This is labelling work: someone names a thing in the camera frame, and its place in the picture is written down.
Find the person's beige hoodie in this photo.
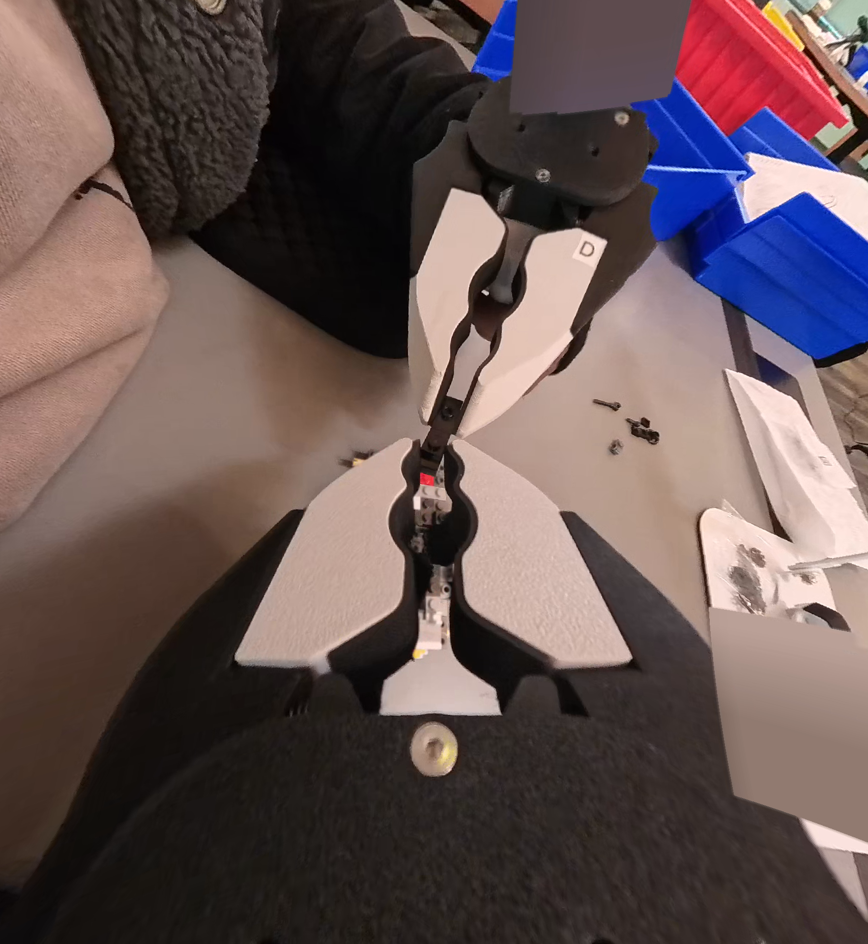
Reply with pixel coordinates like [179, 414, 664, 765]
[0, 0, 171, 556]

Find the red plastic bin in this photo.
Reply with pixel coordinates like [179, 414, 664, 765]
[673, 0, 851, 139]

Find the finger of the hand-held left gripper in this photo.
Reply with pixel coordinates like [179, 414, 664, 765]
[408, 186, 510, 427]
[462, 229, 609, 438]

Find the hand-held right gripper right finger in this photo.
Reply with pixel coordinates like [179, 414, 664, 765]
[449, 440, 634, 715]

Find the white printed sheet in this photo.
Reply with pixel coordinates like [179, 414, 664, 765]
[740, 151, 868, 257]

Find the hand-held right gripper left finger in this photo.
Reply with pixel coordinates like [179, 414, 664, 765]
[235, 438, 416, 715]

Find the white wooden book stand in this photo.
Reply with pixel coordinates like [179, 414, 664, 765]
[699, 507, 868, 858]

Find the person's dark cardigan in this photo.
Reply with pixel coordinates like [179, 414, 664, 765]
[58, 0, 273, 238]

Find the partly built brick car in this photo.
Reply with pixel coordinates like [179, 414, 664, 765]
[338, 446, 457, 662]

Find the white printed paper bag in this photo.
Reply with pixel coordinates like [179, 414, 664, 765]
[725, 369, 868, 578]

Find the person's left forearm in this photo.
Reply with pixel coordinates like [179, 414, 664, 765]
[191, 0, 494, 360]

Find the wooden side table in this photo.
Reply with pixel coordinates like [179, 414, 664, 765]
[788, 11, 868, 152]

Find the clear bag of black parts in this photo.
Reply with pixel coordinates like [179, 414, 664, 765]
[720, 501, 783, 615]

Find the large blue plastic bin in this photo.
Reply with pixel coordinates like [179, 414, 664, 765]
[471, 0, 753, 242]

